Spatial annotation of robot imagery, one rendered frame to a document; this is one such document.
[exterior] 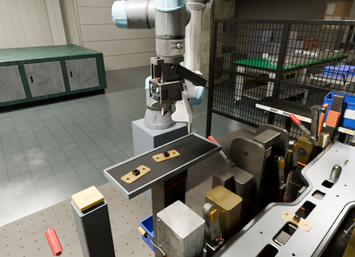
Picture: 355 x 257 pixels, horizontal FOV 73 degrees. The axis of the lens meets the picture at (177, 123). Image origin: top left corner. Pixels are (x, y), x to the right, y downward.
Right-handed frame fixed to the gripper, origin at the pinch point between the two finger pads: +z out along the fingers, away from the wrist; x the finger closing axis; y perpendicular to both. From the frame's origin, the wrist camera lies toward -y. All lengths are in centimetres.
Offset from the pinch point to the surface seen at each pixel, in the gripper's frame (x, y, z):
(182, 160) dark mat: 2.7, -0.1, 11.6
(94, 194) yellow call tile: 4.1, 27.3, 11.5
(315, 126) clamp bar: 7, -67, 14
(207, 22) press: -374, -310, -15
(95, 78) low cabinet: -462, -84, 93
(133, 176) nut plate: 2.6, 16.0, 11.2
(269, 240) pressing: 29.0, -12.2, 27.5
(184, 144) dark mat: -5.7, -6.3, 11.6
